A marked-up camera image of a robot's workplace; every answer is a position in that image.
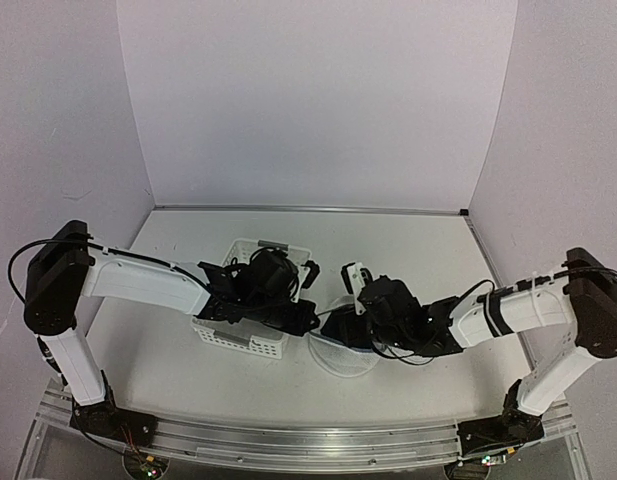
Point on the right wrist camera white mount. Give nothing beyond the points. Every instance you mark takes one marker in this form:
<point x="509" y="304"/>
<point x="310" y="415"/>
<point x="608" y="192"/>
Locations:
<point x="355" y="277"/>

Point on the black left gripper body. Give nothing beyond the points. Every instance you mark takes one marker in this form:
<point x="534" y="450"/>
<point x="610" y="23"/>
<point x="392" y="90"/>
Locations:
<point x="265" y="310"/>

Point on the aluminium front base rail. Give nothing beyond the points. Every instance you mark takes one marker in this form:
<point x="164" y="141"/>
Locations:
<point x="316" y="449"/>

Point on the white mesh laundry bag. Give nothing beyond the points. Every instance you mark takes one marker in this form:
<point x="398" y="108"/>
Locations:
<point x="337" y="359"/>

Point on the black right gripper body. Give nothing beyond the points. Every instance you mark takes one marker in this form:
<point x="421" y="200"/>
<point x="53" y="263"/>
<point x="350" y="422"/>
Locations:
<point x="389" y="335"/>

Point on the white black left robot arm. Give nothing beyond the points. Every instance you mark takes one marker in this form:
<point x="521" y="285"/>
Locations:
<point x="52" y="277"/>

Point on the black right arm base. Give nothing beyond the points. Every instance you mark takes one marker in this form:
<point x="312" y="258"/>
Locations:
<point x="512" y="428"/>

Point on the aluminium rear table rail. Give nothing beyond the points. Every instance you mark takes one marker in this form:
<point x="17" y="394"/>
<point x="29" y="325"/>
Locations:
<point x="315" y="209"/>

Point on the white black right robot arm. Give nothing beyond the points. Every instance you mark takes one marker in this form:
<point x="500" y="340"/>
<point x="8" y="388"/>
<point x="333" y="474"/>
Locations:
<point x="580" y="297"/>

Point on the white perforated plastic basket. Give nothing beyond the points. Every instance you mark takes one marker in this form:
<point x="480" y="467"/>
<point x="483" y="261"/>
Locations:
<point x="249" y="336"/>

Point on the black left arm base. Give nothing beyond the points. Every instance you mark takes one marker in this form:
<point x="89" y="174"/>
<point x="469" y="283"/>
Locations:
<point x="107" y="420"/>

